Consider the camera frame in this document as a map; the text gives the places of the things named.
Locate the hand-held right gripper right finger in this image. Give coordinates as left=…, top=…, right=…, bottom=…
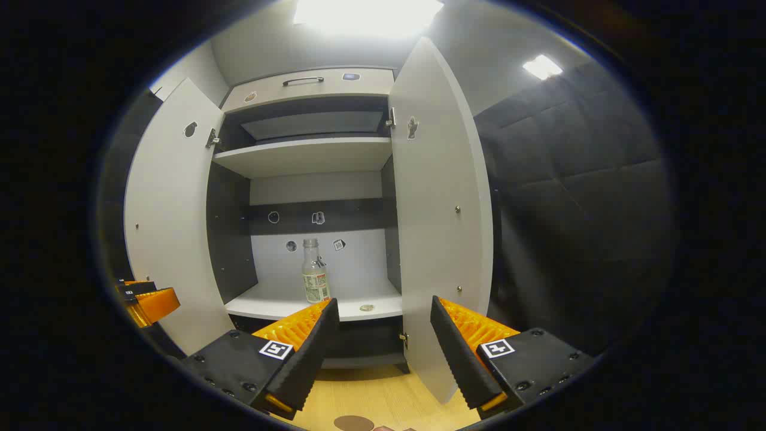
left=430, top=295, right=597, bottom=421

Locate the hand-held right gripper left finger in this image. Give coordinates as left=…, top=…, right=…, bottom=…
left=181, top=298, right=341, bottom=421

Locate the clear glass bottle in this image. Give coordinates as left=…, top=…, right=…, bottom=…
left=301, top=238, right=332, bottom=304

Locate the white cabinet door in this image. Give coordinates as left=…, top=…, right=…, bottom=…
left=388, top=37, right=495, bottom=405
left=124, top=78, right=238, bottom=357

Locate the brown round coaster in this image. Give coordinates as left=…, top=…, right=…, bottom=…
left=333, top=415, right=375, bottom=431

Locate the white cabinet shelf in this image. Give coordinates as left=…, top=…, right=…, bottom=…
left=212, top=136, right=393, bottom=179
left=224, top=280, right=403, bottom=323

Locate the white and grey cabinet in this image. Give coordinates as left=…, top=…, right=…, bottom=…
left=206, top=67, right=414, bottom=375

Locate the white cabinet drawer front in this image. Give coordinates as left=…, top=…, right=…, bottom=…
left=221, top=68, right=396, bottom=114

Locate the black backdrop cloth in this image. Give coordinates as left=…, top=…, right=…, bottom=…
left=473, top=59, right=678, bottom=360

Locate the ceiling light panel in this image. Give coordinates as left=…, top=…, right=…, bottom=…
left=293, top=0, right=445, bottom=38
left=522, top=54, right=564, bottom=81

